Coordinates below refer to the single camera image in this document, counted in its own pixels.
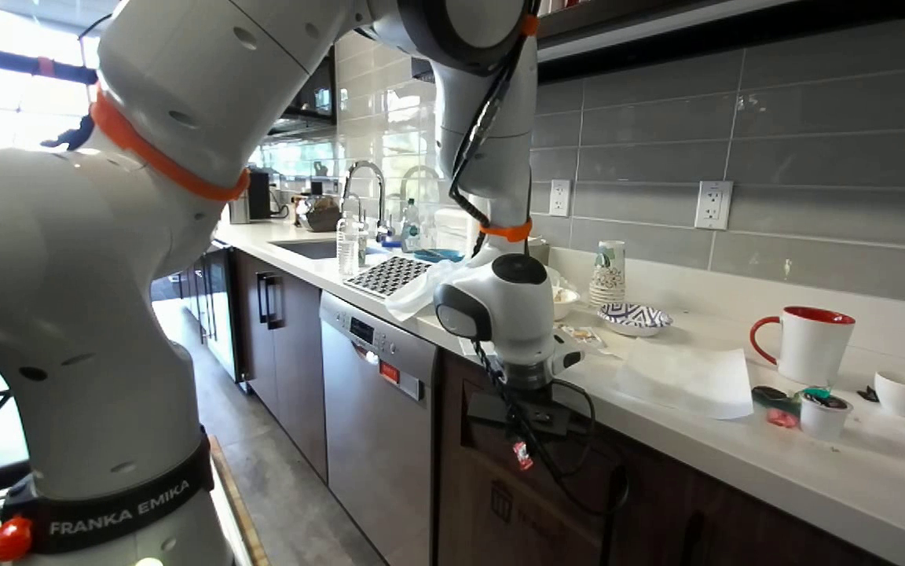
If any dark kettle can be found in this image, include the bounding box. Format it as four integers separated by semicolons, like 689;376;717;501
303;190;345;235

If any dark wall shelf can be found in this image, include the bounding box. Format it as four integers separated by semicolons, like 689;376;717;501
534;0;905;86

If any white cup green lid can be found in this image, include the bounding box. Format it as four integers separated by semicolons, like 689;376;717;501
794;384;855;440

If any white wall outlet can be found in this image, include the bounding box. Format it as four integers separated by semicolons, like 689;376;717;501
692;180;736;232
545;175;571;220

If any red white mug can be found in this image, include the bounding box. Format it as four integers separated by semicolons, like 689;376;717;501
748;304;857;391

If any dark lower cabinet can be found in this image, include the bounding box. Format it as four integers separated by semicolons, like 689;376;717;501
197;248;243;384
229;248;329;482

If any blue bowl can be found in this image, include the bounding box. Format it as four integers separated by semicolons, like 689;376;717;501
409;246;467;267

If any patterned small dish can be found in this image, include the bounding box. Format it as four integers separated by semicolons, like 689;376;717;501
595;303;674;341

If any blue metal bracket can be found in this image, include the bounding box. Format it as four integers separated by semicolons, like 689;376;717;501
0;18;102;89

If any white cloth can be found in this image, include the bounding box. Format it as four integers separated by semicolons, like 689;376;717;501
379;263;457;323

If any chrome sink faucet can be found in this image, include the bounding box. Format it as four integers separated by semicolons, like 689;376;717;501
398;164;445;229
338;156;389;239

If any wooden trash cabinet door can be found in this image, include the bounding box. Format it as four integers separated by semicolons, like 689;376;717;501
434;351;638;566

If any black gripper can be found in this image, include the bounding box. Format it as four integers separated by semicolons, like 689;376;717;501
493;424;558;477

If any stained white paper sheet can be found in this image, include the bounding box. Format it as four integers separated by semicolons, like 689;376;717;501
553;310;636;366

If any black open wall cabinet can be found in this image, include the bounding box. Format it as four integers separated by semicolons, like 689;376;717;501
260;50;338;141

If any red tomato sauce sachet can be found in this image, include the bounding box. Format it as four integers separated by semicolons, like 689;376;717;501
508;438;536;476

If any stainless steel dishwasher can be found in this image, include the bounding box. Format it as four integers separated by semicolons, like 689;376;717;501
316;288;443;566

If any black white checkerboard board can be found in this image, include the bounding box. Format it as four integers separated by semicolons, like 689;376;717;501
345;250;438;304

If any black coffee machine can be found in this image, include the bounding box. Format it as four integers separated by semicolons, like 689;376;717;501
246;168;276;227

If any clear soap bottle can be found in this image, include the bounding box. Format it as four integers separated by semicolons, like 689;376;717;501
333;192;370;282

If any plain white paper sheet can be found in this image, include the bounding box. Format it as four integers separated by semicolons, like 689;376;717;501
615;344;757;421

